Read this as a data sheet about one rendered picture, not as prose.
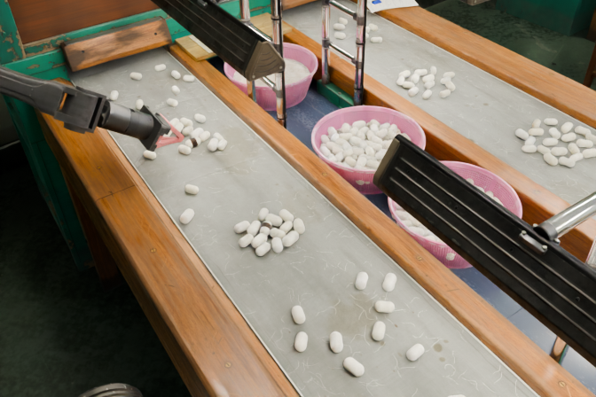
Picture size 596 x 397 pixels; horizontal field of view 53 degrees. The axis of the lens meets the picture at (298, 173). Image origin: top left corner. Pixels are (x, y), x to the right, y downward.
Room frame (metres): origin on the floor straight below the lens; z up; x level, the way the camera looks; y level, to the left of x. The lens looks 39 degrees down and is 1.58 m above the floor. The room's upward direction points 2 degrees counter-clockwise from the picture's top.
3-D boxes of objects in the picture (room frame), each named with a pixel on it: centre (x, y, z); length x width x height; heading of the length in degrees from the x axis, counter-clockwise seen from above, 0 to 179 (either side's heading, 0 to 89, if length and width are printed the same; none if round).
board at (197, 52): (1.71, 0.18, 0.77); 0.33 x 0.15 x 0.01; 122
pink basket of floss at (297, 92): (1.52, 0.07, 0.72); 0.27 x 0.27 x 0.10
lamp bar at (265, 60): (1.23, 0.21, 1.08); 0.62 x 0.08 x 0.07; 32
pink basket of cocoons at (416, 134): (1.15, -0.17, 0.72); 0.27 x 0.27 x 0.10
